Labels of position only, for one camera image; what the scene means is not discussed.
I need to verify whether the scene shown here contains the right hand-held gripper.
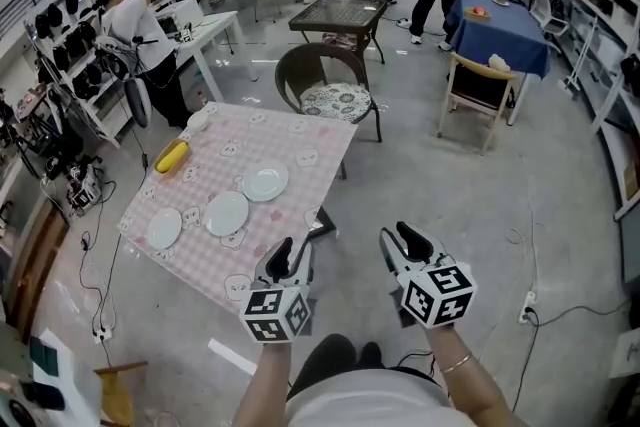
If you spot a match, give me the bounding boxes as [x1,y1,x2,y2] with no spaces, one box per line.
[378,220,478,331]

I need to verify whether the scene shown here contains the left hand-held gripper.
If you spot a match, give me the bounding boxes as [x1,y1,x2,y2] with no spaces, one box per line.
[239,236,317,346]

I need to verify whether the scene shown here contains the small white plate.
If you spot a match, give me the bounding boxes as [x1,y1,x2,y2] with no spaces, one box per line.
[146,206,184,251]

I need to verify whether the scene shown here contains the person's right forearm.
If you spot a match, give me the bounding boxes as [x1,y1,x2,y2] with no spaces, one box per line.
[424,320,517,427]

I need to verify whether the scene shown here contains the person's left forearm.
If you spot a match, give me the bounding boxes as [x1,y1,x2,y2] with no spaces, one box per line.
[243,340,297,427]

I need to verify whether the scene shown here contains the person's black trousers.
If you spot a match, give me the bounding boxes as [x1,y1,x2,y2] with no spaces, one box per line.
[286,332,387,400]

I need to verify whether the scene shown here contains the pink checked tablecloth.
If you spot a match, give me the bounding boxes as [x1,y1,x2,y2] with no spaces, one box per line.
[116,100,360,316]

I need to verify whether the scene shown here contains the person's white shirt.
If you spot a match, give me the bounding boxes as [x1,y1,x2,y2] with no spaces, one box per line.
[283,366,504,427]

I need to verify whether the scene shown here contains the floral seat cushion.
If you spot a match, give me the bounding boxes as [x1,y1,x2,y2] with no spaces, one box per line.
[299,81,374,120]

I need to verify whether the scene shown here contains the small white bowl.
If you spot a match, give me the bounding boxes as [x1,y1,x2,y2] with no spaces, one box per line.
[186,109,212,132]

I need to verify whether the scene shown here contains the wooden chair with dark back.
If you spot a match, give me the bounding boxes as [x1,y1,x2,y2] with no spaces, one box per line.
[436,51,520,157]

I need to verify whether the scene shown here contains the dark wicker chair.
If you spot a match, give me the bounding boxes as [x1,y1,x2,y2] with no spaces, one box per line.
[274,41,385,144]

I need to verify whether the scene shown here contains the white soft object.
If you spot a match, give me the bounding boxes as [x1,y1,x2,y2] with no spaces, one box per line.
[486,53,517,72]

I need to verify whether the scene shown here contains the light wooden chair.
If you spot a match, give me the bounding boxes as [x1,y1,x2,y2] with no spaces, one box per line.
[93,360,150,427]

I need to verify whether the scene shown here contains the white standing fan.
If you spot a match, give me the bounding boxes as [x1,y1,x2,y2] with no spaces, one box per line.
[122,75,153,130]

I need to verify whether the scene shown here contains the table with blue cloth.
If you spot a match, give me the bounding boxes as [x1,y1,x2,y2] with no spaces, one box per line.
[443,0,552,126]

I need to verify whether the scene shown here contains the dark glass-top table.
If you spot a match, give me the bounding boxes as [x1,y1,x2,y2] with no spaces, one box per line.
[287,0,390,65]

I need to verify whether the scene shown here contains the basket of fruit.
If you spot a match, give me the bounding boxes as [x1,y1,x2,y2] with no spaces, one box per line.
[464,4,494,23]

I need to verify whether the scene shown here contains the white mesh chair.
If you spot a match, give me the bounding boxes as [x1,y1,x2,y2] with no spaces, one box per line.
[528,0,572,57]

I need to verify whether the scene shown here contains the shelf rack of black bags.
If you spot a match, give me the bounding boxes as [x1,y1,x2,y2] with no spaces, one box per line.
[22,0,184,150]

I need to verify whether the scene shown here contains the white shelf unit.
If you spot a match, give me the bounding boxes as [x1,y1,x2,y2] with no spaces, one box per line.
[560,0,640,222]

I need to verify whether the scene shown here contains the thin metal bracelet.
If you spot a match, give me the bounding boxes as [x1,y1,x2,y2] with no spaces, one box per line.
[438,351,474,375]

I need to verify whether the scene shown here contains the black floor cable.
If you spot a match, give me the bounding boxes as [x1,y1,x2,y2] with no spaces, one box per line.
[78,124,151,366]
[509,299,632,416]

